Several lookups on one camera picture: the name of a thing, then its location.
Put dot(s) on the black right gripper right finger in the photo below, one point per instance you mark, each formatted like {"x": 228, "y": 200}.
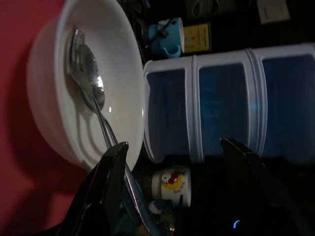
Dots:
{"x": 265, "y": 186}

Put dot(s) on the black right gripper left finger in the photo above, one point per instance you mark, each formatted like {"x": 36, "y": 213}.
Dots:
{"x": 103, "y": 191}

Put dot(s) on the steel spoon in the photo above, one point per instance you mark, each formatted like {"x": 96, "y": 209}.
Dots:
{"x": 98, "y": 91}

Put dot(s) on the pink plate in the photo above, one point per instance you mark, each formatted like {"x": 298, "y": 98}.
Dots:
{"x": 14, "y": 98}

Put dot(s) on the white ceramic bowl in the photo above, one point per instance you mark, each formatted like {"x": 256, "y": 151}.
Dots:
{"x": 118, "y": 61}

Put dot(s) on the steel fork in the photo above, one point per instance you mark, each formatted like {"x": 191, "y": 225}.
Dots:
{"x": 75, "y": 49}

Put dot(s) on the white cartoon cat mug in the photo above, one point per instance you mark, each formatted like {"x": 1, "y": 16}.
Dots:
{"x": 169, "y": 182}

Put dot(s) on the white tiered container blue windows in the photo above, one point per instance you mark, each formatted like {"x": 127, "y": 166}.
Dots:
{"x": 194, "y": 98}

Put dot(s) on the yellow tin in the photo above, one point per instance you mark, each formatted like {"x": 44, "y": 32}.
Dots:
{"x": 197, "y": 37}

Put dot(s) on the light blue cup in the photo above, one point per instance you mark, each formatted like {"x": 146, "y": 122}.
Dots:
{"x": 172, "y": 34}

